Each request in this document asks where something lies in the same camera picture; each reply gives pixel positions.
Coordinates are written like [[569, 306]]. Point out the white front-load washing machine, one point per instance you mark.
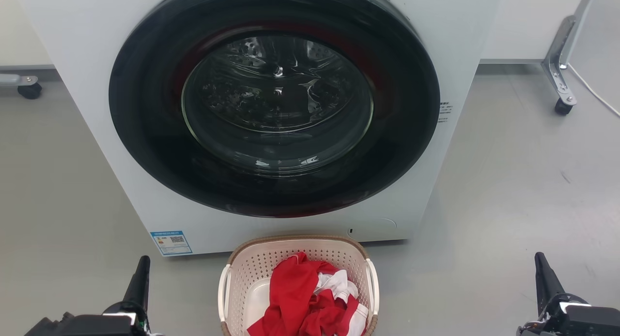
[[87, 84]]

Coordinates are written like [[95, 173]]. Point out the blue energy label sticker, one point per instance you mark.
[[171, 242]]

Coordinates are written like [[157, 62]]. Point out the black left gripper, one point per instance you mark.
[[82, 326]]

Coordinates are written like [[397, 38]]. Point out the small printed text sticker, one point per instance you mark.
[[445, 112]]

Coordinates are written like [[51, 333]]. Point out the black caster wheel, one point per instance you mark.
[[30, 90], [563, 106]]

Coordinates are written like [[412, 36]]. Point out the long silver metal leg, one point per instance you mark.
[[562, 53]]

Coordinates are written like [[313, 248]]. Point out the white garment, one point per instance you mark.
[[339, 283]]

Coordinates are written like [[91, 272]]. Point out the black round washer door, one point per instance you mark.
[[145, 132]]

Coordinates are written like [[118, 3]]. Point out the round white filter cover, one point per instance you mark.
[[375, 228]]

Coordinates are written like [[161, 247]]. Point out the red garment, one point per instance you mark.
[[290, 297]]

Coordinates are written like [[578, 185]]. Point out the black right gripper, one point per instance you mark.
[[576, 319]]

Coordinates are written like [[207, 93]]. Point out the beige perforated laundry basket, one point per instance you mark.
[[252, 268]]

